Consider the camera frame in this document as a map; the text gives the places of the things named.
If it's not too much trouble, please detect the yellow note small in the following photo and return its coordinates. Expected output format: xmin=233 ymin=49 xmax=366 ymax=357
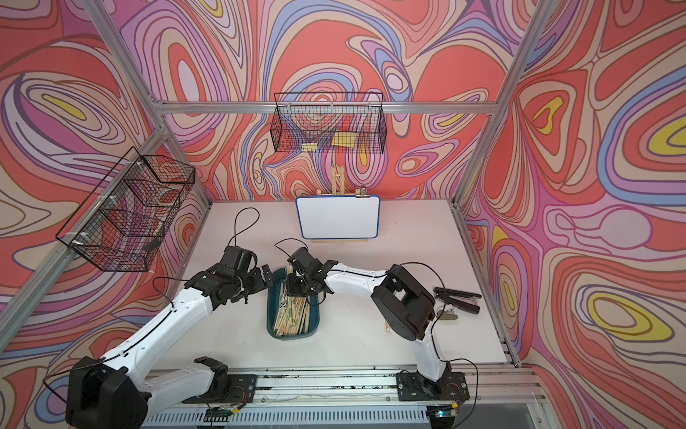
xmin=301 ymin=143 xmax=318 ymax=152

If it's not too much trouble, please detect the black wire basket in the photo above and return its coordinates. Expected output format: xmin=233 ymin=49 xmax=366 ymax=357
xmin=270 ymin=90 xmax=388 ymax=154
xmin=55 ymin=148 xmax=196 ymax=273

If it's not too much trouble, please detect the white board blue frame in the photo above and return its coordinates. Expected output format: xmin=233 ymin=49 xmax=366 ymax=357
xmin=296 ymin=196 xmax=381 ymax=241

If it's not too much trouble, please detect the black wire basket left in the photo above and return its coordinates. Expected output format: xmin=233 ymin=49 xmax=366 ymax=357
xmin=55 ymin=148 xmax=196 ymax=273

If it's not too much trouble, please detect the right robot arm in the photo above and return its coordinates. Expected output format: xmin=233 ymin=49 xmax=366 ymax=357
xmin=287 ymin=247 xmax=452 ymax=399

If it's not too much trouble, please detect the yellow note large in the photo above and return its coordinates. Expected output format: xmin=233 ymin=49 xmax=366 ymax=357
xmin=332 ymin=132 xmax=357 ymax=148

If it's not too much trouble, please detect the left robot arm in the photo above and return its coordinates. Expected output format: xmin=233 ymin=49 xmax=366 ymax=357
xmin=65 ymin=246 xmax=273 ymax=428

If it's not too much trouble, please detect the black stapler tool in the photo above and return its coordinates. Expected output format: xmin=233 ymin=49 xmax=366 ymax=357
xmin=433 ymin=288 xmax=482 ymax=315

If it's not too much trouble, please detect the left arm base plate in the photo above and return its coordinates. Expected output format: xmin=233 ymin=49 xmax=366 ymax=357
xmin=183 ymin=375 xmax=257 ymax=404

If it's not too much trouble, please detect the black wire basket back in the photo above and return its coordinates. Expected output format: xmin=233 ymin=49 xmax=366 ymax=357
xmin=270 ymin=90 xmax=388 ymax=154

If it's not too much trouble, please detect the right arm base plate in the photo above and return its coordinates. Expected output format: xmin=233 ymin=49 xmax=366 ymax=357
xmin=396 ymin=370 xmax=471 ymax=404

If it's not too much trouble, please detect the wooden easel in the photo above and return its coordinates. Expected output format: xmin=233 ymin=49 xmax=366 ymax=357
xmin=316 ymin=164 xmax=347 ymax=196

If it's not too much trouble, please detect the teal storage box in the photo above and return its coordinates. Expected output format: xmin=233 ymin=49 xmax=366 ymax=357
xmin=266 ymin=268 xmax=320 ymax=341

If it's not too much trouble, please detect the metal binder clip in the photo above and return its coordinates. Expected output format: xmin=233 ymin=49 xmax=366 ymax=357
xmin=356 ymin=187 xmax=370 ymax=198

